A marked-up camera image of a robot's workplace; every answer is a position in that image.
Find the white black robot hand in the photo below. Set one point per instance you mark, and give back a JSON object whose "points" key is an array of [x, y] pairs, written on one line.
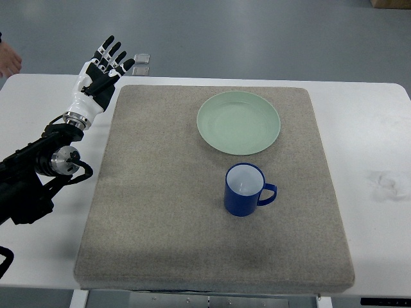
{"points": [[95, 84]]}

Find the blue cup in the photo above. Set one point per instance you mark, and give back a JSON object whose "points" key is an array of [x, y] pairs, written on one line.
{"points": [[246, 189]]}

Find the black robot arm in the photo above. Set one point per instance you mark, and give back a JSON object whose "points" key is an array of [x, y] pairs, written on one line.
{"points": [[33, 175]]}

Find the lower floor socket plate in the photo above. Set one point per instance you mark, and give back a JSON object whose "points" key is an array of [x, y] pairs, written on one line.
{"points": [[140, 71]]}

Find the floor socket plate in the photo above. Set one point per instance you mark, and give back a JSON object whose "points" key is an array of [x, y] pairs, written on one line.
{"points": [[141, 58], [140, 71]]}

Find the upper floor socket plate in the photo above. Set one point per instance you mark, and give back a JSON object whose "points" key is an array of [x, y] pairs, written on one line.
{"points": [[141, 58]]}

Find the green plate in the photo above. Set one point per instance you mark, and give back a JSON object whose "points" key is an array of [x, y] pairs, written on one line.
{"points": [[238, 123]]}

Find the person's bare foot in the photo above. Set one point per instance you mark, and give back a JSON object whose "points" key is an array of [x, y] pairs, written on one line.
{"points": [[11, 62]]}

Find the beige felt mat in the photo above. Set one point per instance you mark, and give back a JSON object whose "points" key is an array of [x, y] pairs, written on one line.
{"points": [[157, 220]]}

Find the cardboard box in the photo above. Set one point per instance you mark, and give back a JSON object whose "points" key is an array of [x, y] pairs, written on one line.
{"points": [[391, 4]]}

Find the black control panel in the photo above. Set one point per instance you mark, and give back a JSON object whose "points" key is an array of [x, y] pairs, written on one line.
{"points": [[385, 302]]}

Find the metal table frame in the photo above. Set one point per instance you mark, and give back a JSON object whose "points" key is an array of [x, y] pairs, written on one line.
{"points": [[181, 300]]}

